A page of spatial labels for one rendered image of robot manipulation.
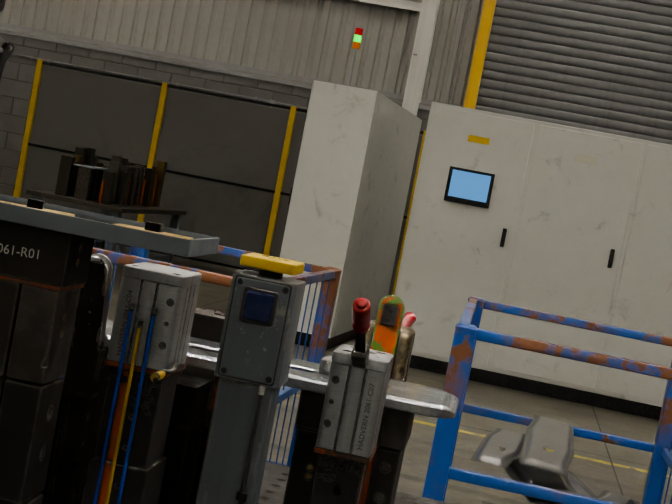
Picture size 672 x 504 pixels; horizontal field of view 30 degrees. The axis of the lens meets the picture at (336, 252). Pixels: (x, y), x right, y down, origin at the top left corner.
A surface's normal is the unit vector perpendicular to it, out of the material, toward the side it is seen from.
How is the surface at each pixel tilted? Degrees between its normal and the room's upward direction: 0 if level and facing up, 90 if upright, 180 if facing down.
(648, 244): 90
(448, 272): 90
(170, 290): 90
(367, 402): 90
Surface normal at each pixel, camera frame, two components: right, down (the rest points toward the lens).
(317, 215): -0.21, 0.01
